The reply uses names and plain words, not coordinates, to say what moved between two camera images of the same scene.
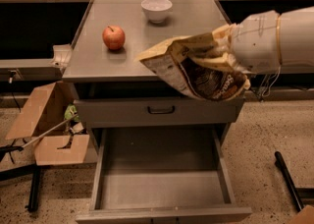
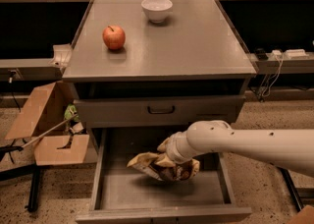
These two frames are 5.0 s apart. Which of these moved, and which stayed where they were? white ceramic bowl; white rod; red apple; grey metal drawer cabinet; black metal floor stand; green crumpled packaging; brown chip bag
Moved: brown chip bag
Stayed: white rod; white ceramic bowl; red apple; grey metal drawer cabinet; green crumpled packaging; black metal floor stand
